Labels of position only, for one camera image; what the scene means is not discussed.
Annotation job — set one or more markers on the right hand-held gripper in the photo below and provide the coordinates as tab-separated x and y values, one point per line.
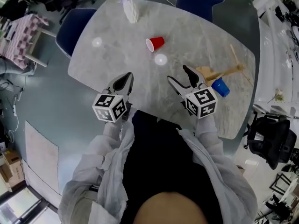
202	101

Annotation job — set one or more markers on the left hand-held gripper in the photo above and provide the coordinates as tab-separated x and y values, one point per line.
107	106

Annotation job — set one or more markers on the blue plastic cup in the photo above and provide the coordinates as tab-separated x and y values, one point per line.
220	87

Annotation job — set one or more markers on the wooden tree cup holder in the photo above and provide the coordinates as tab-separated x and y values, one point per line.
233	70

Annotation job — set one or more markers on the red plastic cup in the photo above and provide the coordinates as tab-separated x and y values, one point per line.
156	43

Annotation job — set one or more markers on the person's left forearm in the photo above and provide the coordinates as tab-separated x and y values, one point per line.
98	162

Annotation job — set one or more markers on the person's right forearm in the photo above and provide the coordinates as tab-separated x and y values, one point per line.
208	143

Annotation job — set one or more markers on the white ribbed vase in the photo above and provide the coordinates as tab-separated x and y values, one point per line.
130	10

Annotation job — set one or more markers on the blue upholstered chair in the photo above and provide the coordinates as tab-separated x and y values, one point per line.
72	31
198	1

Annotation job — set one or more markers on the person's torso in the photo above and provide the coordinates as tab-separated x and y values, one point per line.
163	160

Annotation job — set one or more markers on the dried flower sprig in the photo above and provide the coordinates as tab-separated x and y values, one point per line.
278	97

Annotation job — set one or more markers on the white metal shelving rack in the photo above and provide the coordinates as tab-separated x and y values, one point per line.
275	43

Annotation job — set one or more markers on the black mesh office chair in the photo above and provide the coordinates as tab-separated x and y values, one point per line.
271	139

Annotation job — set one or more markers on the pink checkered tablecloth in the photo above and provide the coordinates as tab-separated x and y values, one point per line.
21	41

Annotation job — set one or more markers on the person's head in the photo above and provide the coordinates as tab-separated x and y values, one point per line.
170	206

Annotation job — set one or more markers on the cardboard box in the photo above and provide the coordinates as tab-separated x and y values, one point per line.
11	169

